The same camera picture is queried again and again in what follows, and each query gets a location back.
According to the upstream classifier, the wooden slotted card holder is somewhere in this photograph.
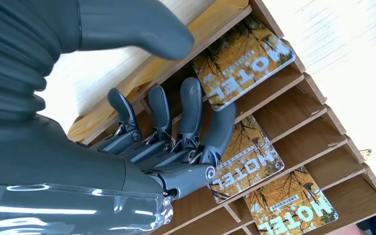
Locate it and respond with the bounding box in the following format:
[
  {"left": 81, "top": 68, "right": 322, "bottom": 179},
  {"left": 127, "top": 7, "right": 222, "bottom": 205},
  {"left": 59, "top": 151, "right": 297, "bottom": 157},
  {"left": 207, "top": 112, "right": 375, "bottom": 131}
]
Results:
[{"left": 66, "top": 0, "right": 376, "bottom": 235}]

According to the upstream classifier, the yellow hotel key card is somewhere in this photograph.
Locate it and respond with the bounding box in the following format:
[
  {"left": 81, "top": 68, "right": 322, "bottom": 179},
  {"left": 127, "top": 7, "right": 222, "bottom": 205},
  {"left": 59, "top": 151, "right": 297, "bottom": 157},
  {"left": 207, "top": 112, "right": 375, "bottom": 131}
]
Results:
[
  {"left": 192, "top": 14, "right": 297, "bottom": 113},
  {"left": 243, "top": 166, "right": 339, "bottom": 235},
  {"left": 208, "top": 114, "right": 285, "bottom": 205}
]

